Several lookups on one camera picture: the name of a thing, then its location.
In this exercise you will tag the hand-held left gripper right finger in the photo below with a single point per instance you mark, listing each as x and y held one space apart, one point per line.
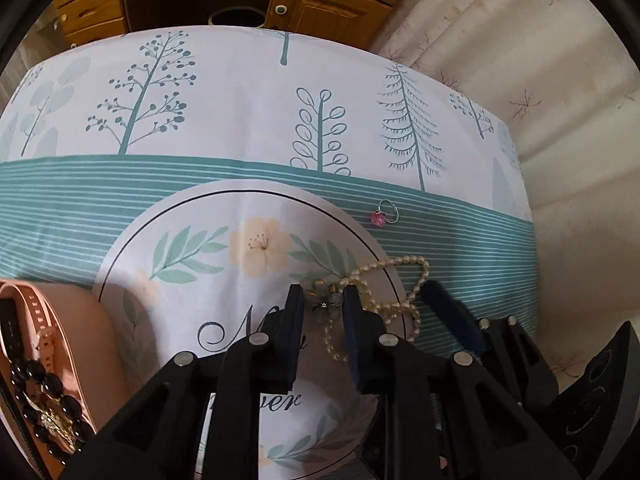
357 340

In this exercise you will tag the cream pearl strand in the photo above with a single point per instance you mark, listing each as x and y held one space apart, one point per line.
417 270

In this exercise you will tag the smartwatch with pink band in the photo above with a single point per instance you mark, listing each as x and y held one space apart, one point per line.
37 310

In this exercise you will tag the black waste bin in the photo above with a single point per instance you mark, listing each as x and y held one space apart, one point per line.
235 17

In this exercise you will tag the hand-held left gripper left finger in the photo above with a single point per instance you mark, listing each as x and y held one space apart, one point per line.
292 330

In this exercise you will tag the wooden desk with hutch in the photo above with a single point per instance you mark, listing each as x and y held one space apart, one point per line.
325 5

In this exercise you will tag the white leaf print curtain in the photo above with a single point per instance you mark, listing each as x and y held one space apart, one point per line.
525 60

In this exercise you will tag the pink plastic box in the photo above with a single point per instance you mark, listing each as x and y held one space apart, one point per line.
95 345

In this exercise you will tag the tree print tablecloth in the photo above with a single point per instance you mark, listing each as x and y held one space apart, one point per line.
240 110

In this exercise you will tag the silver flower brooch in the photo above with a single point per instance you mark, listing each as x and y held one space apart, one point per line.
325 302

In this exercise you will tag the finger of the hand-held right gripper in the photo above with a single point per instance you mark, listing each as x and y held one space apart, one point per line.
450 310

